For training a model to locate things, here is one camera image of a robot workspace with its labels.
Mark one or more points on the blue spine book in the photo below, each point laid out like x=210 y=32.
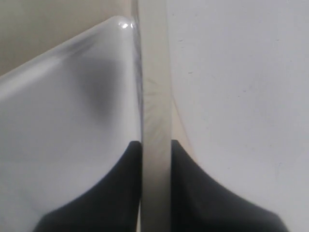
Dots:
x=150 y=17

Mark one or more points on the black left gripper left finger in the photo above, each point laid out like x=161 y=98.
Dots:
x=112 y=205

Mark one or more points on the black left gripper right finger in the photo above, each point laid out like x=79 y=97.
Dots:
x=200 y=204

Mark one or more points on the white rectangular tray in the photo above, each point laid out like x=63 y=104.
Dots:
x=66 y=117

